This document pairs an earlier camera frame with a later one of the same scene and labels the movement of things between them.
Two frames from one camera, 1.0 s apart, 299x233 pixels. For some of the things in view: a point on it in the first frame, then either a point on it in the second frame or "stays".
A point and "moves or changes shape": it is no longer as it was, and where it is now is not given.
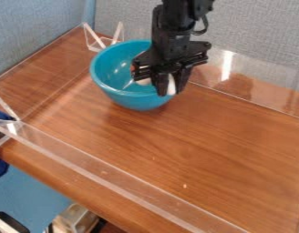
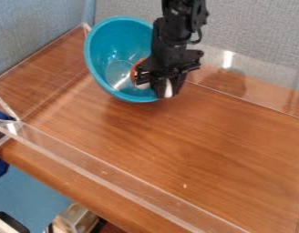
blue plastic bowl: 111,74 moves or changes shape
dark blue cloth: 0,163 stays
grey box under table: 75,219 stays
